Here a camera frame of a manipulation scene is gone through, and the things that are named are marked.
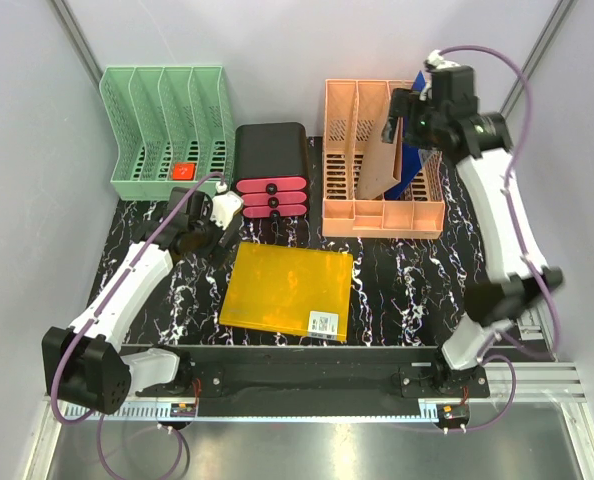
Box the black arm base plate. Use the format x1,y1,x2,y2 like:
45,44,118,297
134,364,489,401

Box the pink drawer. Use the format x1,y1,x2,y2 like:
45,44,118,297
243,204,308,219
243,191,308,207
235,176,307,194

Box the yellow folder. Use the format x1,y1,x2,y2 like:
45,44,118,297
219,242,354,342

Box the aluminium frame rail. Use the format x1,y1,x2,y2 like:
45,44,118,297
44,362,589,401

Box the purple cable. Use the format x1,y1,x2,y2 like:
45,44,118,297
49,172,228,475
434,45,563,432

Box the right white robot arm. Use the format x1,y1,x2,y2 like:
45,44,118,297
381,61,563,397

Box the black drawer cabinet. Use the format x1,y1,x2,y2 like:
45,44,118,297
233,122,309,199

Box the green file organizer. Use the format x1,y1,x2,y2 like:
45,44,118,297
99,66,235,201

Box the pink top drawer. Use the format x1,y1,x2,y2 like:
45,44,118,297
235,176,307,194

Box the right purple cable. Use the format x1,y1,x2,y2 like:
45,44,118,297
434,45,563,432

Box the blue folder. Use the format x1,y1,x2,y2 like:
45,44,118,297
384,71,426,200

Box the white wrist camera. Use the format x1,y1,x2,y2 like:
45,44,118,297
210,191,244,230
424,50,460,73

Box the orange file organizer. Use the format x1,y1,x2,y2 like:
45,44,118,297
322,79,445,240

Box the pink bottom drawer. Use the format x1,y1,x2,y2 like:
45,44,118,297
243,204,308,219

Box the pink folder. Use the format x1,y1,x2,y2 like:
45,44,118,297
356,100,402,200

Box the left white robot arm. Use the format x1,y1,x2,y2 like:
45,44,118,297
41,184,244,423

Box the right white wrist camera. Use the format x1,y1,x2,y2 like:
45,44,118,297
424,50,460,73

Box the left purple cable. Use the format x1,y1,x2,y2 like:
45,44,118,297
49,172,228,475

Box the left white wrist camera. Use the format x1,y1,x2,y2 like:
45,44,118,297
210,191,244,230

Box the black marble desk mat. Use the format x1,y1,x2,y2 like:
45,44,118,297
124,137,486,347

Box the red square eraser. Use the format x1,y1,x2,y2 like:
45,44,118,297
171,162,196,181

